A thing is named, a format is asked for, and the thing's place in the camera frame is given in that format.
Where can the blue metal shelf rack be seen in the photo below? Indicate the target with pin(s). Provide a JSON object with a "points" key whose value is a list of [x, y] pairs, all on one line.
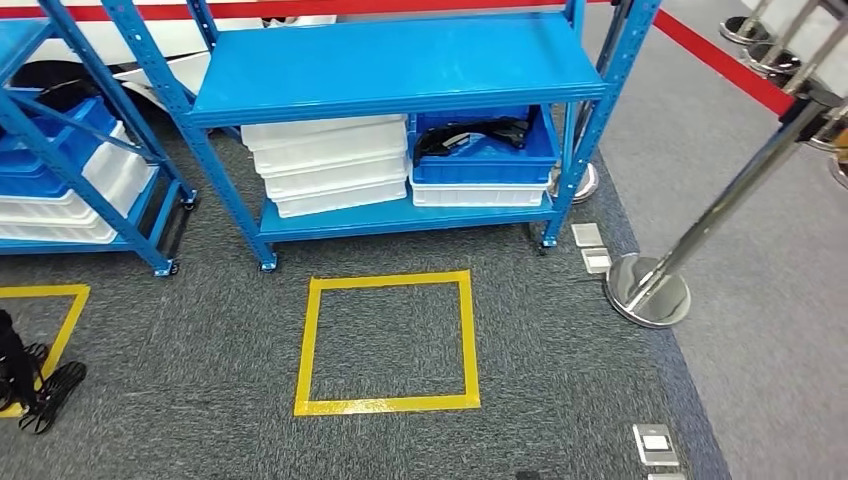
{"points": [[397, 66], [66, 179]]}

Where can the white floor socket box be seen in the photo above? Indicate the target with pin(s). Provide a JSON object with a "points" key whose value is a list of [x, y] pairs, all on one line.
{"points": [[666, 477], [596, 260], [656, 444], [587, 235]]}

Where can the white low platform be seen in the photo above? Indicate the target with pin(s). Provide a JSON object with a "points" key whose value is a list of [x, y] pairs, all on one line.
{"points": [[831, 20]]}

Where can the white plastic crate stack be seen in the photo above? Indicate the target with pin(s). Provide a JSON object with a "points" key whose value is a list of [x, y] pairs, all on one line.
{"points": [[112, 179], [331, 166]]}

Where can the black humanoid robot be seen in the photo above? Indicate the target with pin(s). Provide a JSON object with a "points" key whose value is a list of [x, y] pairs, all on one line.
{"points": [[40, 391]]}

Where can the white car body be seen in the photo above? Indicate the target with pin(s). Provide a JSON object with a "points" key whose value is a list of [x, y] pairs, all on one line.
{"points": [[152, 46]]}

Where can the blue plastic crate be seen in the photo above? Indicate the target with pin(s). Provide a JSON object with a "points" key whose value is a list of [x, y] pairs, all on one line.
{"points": [[490, 166], [33, 159]]}

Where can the black parts in crate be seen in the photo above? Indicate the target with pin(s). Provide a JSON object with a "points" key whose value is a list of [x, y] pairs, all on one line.
{"points": [[464, 136]]}

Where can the chrome stanchion post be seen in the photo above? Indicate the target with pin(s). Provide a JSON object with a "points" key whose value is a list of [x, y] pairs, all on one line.
{"points": [[768, 61], [840, 169], [821, 60], [649, 291], [738, 32], [831, 136], [583, 185]]}

